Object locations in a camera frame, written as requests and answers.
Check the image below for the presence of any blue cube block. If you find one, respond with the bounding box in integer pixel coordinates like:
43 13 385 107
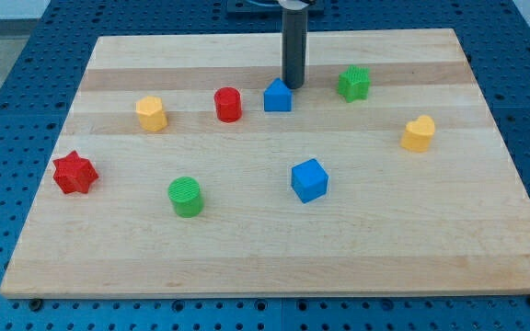
291 158 328 203

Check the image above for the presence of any blue triangular prism block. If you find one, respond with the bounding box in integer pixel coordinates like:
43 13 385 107
263 78 293 112

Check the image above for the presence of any red cylinder block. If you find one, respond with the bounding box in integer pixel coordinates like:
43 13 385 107
213 86 242 122

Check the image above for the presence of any light wooden board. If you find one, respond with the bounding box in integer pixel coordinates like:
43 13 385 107
0 29 530 299

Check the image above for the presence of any green cylinder block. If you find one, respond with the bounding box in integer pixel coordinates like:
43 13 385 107
167 177 203 218

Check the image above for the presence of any green star block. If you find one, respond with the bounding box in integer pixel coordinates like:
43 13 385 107
337 65 371 103

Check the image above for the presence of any yellow hexagon block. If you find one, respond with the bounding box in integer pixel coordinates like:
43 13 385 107
135 96 167 131

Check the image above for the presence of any yellow heart block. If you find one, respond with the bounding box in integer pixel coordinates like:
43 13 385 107
400 115 436 153

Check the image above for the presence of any red star block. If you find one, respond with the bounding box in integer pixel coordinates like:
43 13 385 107
52 151 98 194

